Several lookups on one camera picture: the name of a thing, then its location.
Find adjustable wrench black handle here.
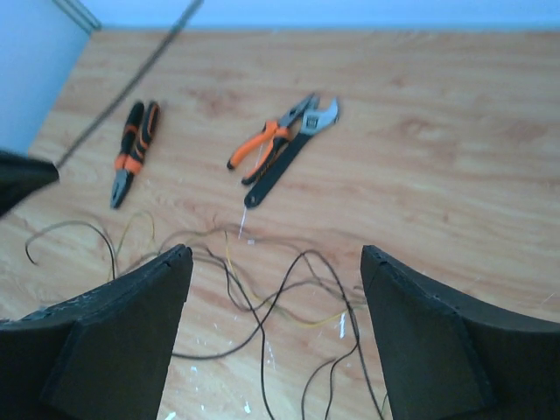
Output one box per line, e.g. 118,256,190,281
227,94,340,209

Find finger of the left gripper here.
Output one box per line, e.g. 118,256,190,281
0,150,60,217

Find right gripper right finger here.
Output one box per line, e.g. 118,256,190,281
360,245,559,419

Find large orange black pliers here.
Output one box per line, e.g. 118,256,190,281
110,101,161,209

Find black wire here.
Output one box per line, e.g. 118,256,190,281
24,213,390,420

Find aluminium frame rails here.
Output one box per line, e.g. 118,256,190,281
52,0,102,34

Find thin yellow wire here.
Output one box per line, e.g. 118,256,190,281
117,209,368,329

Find small orange black pliers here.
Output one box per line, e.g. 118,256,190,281
227,93,319,186

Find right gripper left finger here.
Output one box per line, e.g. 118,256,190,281
1,244,193,419

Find black zip tie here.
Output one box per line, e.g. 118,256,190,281
54,0,204,170

